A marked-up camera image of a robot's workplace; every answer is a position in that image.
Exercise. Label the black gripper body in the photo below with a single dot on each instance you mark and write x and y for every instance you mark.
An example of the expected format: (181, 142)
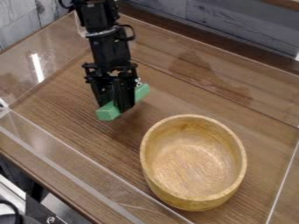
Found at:
(110, 68)

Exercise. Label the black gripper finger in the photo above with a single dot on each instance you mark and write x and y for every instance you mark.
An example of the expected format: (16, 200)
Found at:
(101, 89)
(124, 93)

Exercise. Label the green rectangular block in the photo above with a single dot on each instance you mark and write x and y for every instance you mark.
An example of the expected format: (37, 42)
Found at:
(108, 112)

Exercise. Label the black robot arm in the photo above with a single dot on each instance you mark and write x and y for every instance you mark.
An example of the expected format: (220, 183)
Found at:
(98, 16)

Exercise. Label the brown wooden bowl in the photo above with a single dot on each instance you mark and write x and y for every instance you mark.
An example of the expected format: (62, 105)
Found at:
(193, 162)

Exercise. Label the clear acrylic corner bracket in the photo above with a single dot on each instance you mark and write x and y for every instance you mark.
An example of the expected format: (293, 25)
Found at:
(78, 27)

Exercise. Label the clear acrylic front wall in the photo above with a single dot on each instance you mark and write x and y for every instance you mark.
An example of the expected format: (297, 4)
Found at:
(82, 183)

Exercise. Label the black metal frame bracket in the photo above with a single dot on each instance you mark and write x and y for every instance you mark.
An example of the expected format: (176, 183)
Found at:
(40, 213)

